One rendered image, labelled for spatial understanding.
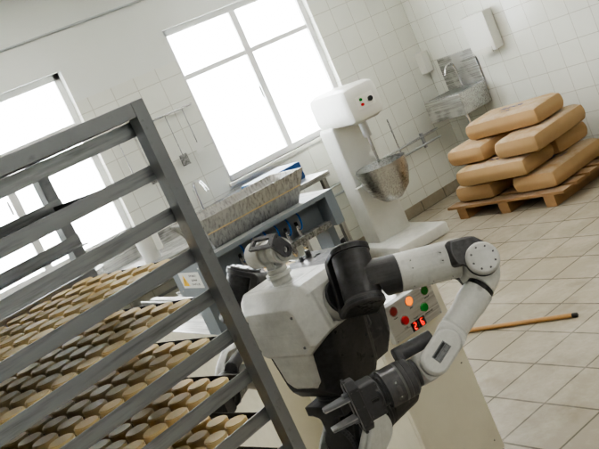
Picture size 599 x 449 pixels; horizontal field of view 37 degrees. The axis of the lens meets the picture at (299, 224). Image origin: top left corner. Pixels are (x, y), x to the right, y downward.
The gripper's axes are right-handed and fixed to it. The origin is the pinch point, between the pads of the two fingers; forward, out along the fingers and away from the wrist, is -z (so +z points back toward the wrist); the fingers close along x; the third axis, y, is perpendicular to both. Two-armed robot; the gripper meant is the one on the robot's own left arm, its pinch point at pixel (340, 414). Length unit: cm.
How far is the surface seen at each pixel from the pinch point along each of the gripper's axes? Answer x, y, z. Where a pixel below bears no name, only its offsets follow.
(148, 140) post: 70, 9, -13
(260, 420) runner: 9.9, 7.2, -16.5
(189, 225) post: 52, 9, -13
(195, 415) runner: 19.4, 13.6, -27.7
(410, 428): -66, -119, 41
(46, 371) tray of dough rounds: 38, 4, -49
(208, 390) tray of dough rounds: 19.8, 4.4, -23.2
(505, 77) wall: -19, -527, 342
